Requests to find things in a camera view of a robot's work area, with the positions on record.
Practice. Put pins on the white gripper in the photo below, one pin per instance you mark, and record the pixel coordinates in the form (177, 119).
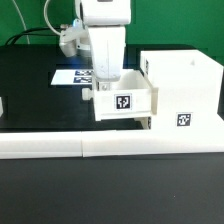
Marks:
(107, 49)

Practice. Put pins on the white drawer tray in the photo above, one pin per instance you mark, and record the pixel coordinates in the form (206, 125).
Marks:
(133, 96)
(146, 122)

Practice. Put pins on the white front drawer tray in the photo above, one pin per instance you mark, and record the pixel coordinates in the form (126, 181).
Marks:
(146, 122)

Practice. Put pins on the white drawer cabinet box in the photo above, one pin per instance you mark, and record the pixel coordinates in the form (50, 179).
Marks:
(188, 85)

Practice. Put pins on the white sheet with markers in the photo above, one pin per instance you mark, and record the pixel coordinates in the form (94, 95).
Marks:
(72, 77)

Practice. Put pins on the white L-shaped fence bar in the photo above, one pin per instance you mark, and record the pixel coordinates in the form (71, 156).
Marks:
(207, 136)

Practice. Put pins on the white front fence bar left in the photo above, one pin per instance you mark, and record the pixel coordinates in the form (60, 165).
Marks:
(40, 145)

